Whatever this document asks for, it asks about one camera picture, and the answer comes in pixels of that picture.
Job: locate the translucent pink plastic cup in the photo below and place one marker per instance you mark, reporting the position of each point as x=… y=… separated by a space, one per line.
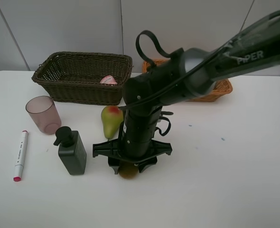
x=44 y=114

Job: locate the white red-capped marker pen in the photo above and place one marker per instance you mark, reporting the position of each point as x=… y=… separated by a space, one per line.
x=18 y=170

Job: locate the dark brown wicker basket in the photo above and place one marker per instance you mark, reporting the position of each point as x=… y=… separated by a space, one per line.
x=74 y=77

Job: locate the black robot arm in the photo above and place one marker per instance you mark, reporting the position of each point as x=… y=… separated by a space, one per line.
x=187 y=74

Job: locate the orange wicker basket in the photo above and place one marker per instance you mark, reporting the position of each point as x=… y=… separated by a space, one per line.
x=221 y=88

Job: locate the pink white-capped bottle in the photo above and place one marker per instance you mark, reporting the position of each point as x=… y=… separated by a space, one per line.
x=109 y=80

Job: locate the green red pear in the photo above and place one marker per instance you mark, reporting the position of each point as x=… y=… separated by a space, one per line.
x=111 y=117

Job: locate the dark green pump bottle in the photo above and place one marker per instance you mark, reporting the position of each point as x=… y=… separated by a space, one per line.
x=71 y=150

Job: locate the brown kiwi fruit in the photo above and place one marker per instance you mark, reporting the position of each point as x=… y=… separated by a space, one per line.
x=127 y=170

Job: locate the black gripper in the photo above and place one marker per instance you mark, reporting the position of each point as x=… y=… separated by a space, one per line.
x=135 y=143

